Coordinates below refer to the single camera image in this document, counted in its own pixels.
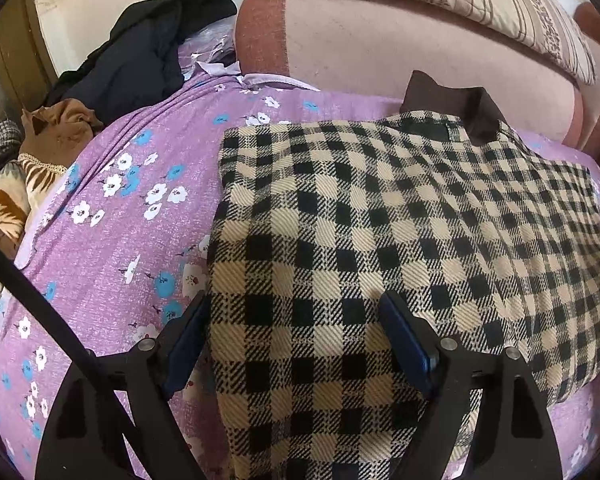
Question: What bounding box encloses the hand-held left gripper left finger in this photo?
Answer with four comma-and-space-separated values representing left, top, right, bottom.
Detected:
34, 290, 211, 480

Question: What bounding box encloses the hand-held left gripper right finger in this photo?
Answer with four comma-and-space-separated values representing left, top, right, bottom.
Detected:
378, 291, 565, 480

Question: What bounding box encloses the beige black checkered coat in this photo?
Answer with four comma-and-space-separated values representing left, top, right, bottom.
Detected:
205, 70, 600, 480

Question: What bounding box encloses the purple floral bedsheet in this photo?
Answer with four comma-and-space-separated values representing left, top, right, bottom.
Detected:
0, 35, 600, 480

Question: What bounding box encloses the brown white patterned blanket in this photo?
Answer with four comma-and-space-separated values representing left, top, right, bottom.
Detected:
0, 159, 67, 311

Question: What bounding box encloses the brown cloth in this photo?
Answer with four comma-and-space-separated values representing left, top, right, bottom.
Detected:
19, 98, 105, 170

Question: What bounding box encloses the pink upholstered headboard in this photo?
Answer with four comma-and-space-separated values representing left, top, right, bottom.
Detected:
234, 0, 600, 157

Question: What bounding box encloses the black jacket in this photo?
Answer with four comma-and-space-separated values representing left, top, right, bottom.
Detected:
44, 0, 238, 127

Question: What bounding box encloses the wooden cabinet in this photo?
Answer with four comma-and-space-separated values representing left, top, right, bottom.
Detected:
0, 0, 56, 128

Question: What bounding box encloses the striped floral pillow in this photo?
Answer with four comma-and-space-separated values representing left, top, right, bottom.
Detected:
261, 0, 599, 86

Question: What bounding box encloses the black cable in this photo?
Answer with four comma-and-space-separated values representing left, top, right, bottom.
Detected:
0, 235, 136, 466

